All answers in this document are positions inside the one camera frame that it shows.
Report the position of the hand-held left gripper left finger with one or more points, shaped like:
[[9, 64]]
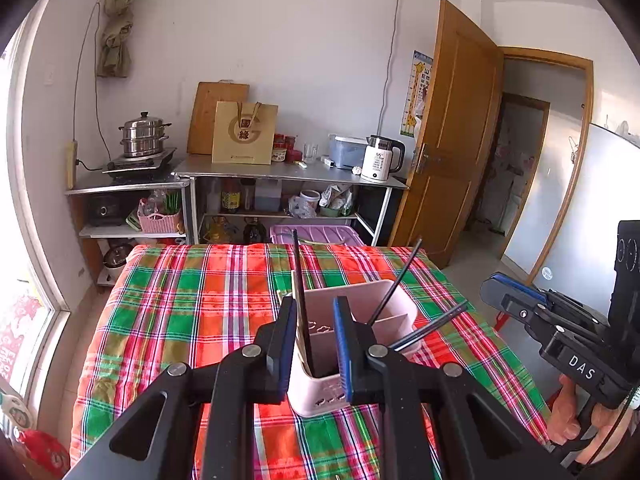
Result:
[[287, 345]]

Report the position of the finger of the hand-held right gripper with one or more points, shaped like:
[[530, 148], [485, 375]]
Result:
[[505, 305], [520, 287]]

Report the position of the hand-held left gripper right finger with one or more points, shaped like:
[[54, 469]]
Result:
[[342, 350]]

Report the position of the pink utensil basket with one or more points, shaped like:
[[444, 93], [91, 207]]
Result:
[[320, 395]]

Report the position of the black chopstick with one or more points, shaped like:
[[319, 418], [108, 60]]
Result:
[[442, 329], [435, 321], [400, 280], [299, 280]]

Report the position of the person's right hand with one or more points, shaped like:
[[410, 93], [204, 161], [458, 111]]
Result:
[[567, 410]]

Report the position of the grey refrigerator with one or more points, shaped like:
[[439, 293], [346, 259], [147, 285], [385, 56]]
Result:
[[575, 210]]

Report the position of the plaid tablecloth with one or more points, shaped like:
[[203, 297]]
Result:
[[190, 300]]

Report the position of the purple storage box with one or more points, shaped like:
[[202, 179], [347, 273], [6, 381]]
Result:
[[320, 236]]

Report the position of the white plastic bag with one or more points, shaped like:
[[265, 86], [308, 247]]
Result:
[[301, 206]]

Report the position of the dark sauce bottle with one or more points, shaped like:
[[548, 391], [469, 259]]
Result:
[[230, 199]]

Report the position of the wooden door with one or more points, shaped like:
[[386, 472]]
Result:
[[460, 135]]

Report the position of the metal kitchen table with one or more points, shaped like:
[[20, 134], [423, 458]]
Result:
[[280, 172]]

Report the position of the small pink woven basket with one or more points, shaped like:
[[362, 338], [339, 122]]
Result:
[[159, 221]]

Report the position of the white electric kettle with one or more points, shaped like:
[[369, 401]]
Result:
[[380, 160]]

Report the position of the steel rice cooker pot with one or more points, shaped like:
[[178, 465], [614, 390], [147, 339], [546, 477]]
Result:
[[117, 256]]

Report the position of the clear drinking glass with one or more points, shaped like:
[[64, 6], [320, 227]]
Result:
[[310, 153]]

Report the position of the red jars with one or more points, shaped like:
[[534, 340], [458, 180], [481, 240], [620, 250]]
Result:
[[284, 149]]

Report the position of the blue lid plastic container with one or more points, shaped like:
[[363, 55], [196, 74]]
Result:
[[347, 152]]

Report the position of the tan paper bag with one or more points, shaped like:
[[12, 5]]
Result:
[[245, 135]]

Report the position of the black kitchen appliance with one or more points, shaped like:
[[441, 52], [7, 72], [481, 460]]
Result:
[[107, 210]]

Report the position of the metal side shelf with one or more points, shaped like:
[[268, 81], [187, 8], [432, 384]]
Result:
[[125, 187]]

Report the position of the black induction cooker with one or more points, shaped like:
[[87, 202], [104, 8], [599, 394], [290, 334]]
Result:
[[142, 165]]

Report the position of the wooden cutting board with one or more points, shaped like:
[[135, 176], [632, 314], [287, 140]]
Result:
[[202, 115]]

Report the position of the steel steamer pot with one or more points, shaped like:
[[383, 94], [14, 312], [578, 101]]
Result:
[[144, 135]]

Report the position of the red plastic bag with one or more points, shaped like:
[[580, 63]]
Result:
[[45, 452]]

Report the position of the beige power strip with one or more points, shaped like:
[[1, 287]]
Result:
[[72, 162]]

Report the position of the tied beige curtain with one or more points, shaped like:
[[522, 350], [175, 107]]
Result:
[[116, 20]]

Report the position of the wall poster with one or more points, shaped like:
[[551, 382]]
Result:
[[419, 90]]

